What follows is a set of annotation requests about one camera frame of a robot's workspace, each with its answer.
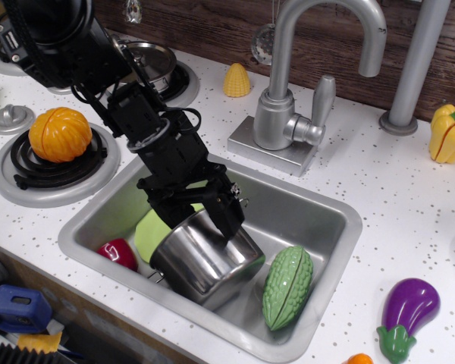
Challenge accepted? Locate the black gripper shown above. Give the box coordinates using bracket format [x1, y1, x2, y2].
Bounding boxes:
[127, 131, 245, 240]

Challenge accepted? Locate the stainless steel pot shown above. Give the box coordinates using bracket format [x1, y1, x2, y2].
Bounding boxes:
[149, 209, 265, 310]

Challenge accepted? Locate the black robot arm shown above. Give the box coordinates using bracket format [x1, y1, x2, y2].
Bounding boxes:
[0, 1, 244, 239]

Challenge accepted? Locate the stainless steel sink basin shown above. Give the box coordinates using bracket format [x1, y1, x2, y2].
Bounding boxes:
[58, 159, 362, 363]

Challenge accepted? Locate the steel pot with lid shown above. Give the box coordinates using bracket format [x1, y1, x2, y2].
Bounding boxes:
[123, 41, 177, 93]

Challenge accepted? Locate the green plastic plate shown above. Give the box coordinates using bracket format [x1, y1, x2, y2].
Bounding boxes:
[133, 202, 206, 265]

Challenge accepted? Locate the red toy pepper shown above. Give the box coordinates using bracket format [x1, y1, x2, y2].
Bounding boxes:
[96, 238, 139, 271]

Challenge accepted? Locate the silver toy faucet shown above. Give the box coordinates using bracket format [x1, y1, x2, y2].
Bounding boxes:
[227, 1, 387, 177]

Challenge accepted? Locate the green toy bitter melon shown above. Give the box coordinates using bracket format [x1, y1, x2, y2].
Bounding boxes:
[262, 246, 313, 331]

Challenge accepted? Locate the yellow toy corn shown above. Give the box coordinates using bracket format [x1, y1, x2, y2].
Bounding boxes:
[223, 63, 251, 98]

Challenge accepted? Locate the orange toy pumpkin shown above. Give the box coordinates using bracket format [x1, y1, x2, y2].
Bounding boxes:
[28, 107, 93, 163]

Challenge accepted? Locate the hanging metal strainer ladle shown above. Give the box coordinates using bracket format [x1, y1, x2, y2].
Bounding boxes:
[251, 0, 282, 67]

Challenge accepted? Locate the front stove burner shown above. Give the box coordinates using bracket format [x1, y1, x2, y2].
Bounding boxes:
[0, 125, 121, 208]

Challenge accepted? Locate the yellow sponge cloth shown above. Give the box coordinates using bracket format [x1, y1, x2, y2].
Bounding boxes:
[17, 332, 62, 353]

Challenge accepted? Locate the silver stove knob front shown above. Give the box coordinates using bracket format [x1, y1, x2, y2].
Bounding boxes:
[0, 104, 36, 135]

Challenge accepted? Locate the blue clamp tool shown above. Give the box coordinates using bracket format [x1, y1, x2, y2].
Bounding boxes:
[0, 284, 52, 334]

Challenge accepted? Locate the orange toy fruit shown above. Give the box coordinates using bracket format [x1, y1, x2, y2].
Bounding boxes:
[344, 353, 374, 364]

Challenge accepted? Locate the purple toy eggplant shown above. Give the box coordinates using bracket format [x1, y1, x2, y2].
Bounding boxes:
[376, 278, 441, 363]

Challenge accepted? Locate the yellow toy bell pepper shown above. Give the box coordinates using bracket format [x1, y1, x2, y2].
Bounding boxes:
[429, 104, 455, 164]

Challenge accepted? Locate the grey vertical pole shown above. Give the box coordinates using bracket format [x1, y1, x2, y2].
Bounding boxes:
[378, 0, 450, 137]

